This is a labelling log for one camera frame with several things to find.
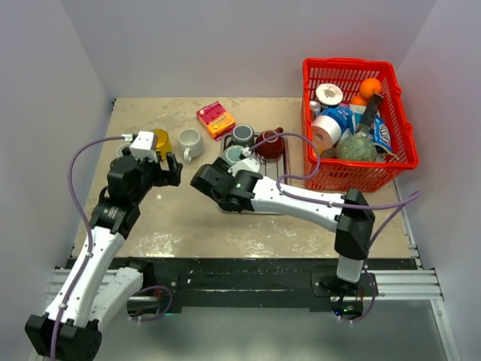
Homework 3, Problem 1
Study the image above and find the silver can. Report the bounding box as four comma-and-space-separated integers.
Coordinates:
309, 100, 322, 120

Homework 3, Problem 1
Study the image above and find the green patterned ball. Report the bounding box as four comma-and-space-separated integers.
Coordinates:
336, 135, 377, 162

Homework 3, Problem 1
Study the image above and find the blue white packet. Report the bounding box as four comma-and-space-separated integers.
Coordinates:
320, 107, 355, 135

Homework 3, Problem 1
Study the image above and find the white tape roll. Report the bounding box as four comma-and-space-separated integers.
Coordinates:
315, 83, 343, 108

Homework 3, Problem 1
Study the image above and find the brown handled tool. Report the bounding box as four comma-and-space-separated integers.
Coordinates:
355, 93, 383, 135

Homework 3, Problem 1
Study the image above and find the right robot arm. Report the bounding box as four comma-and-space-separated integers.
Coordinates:
190, 157, 375, 296

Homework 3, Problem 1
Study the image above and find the pink white toilet roll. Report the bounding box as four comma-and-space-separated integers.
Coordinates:
310, 115, 341, 150

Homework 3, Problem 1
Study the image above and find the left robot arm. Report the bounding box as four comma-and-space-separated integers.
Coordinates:
25, 153, 183, 360

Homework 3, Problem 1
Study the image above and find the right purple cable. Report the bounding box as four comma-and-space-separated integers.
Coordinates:
244, 132, 425, 324

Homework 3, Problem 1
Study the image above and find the grey blue mug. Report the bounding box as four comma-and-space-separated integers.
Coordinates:
116, 143, 131, 157

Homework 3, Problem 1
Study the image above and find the pink orange snack box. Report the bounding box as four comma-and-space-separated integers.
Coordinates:
196, 102, 236, 141

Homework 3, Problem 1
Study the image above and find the blue snack bag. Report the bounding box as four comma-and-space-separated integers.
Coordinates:
369, 115, 392, 153

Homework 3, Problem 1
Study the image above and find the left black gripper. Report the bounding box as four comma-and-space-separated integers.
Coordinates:
132, 151, 181, 203

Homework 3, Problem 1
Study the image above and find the teal green mug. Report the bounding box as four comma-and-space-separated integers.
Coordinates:
221, 144, 244, 165

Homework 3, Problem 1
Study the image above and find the orange fruit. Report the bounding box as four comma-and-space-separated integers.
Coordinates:
350, 94, 369, 106
358, 77, 382, 99

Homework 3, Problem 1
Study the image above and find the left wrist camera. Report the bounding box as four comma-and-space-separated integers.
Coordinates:
126, 131, 159, 163

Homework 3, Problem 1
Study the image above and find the white speckled mug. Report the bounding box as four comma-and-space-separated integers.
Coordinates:
178, 129, 204, 163

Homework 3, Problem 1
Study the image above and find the black base frame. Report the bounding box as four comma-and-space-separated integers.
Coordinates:
63, 257, 420, 315

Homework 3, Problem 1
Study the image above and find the red plastic basket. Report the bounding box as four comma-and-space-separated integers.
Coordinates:
301, 58, 419, 193

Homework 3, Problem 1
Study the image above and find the dark grey mug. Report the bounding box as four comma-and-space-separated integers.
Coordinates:
226, 124, 255, 147

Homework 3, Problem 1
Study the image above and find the dark red mug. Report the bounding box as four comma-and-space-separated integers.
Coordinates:
255, 127, 285, 160

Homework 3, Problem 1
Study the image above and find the yellow mug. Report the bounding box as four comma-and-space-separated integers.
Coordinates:
152, 129, 173, 161

